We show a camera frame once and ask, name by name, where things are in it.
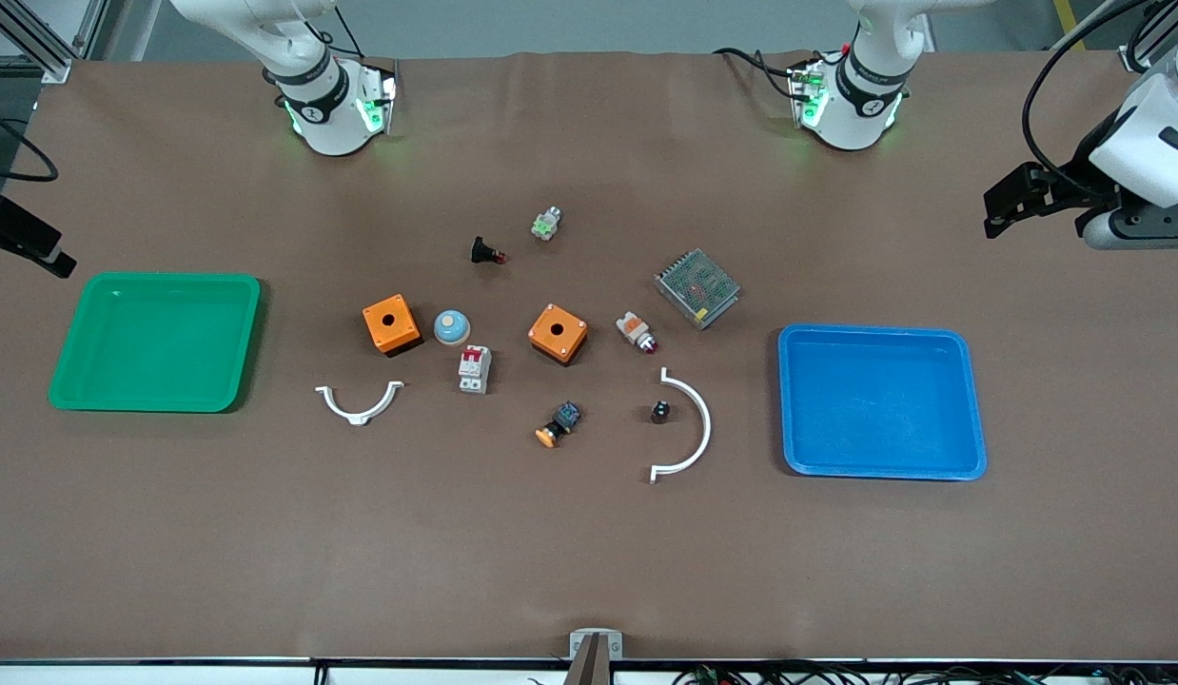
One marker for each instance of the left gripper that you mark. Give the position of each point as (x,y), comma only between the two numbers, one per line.
(1070,187)

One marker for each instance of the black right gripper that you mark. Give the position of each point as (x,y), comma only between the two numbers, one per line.
(16,232)

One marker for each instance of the small black knob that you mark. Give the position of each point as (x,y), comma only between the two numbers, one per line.
(660,412)

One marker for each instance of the white red circuit breaker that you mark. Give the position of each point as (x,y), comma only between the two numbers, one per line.
(474,369)

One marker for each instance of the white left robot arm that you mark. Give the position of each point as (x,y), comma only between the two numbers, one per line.
(860,119)

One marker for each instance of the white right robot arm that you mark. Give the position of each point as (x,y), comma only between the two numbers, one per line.
(327,124)

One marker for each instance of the green plastic tray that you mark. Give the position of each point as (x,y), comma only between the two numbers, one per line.
(156,342)

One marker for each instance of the left base connector block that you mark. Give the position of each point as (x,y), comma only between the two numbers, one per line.
(808,95)

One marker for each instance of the base connector block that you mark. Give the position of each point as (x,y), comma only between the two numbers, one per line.
(378,100)
(808,95)

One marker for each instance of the blue plastic tray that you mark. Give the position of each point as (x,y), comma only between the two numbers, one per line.
(879,404)

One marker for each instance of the metal mesh power supply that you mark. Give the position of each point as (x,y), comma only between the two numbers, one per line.
(696,288)

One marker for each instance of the small white pipe clamp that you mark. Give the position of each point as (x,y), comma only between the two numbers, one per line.
(359,415)

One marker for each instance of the orange box with hole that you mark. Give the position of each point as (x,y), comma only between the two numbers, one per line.
(558,333)
(391,323)

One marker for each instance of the right base connector block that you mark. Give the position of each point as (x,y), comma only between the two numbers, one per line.
(378,100)

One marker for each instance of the large white pipe clamp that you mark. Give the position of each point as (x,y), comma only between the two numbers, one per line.
(703,419)

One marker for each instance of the orange white red indicator light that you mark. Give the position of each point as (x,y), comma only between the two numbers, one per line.
(635,330)

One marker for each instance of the blue dome push button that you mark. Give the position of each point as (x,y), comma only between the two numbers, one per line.
(451,327)

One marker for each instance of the orange black push button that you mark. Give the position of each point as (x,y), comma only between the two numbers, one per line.
(560,421)

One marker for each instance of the brown table cover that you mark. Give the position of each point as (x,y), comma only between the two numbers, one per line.
(589,552)

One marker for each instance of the aluminium frame profile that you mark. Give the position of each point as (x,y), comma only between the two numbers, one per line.
(47,52)

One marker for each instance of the green white switch block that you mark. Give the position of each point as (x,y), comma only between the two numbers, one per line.
(546,224)

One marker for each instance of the grey metal bracket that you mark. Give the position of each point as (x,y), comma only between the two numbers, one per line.
(578,643)

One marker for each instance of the brown tapered post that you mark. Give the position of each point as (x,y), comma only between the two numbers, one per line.
(589,668)

